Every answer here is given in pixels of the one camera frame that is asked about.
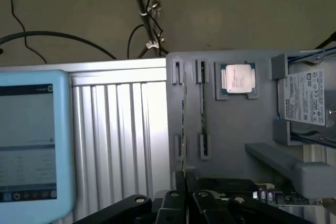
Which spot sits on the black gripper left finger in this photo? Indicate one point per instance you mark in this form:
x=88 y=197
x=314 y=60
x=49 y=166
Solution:
x=170 y=208

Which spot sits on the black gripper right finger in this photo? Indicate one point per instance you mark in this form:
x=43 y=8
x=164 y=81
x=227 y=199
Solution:
x=210 y=208

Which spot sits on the green RAM stick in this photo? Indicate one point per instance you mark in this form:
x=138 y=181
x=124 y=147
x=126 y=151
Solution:
x=202 y=108

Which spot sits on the grey plastic parts rack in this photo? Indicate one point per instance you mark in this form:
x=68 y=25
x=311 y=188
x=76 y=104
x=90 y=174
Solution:
x=236 y=129

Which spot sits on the silver CPU chip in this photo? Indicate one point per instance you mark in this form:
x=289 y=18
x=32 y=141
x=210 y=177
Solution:
x=237 y=79

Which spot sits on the silver hard disk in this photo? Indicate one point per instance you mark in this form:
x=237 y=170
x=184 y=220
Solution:
x=307 y=95

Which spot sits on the light blue teach pendant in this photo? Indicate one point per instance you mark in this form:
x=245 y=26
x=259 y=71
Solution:
x=34 y=129

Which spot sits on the metal tripod stand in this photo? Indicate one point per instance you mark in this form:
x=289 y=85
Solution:
x=139 y=1

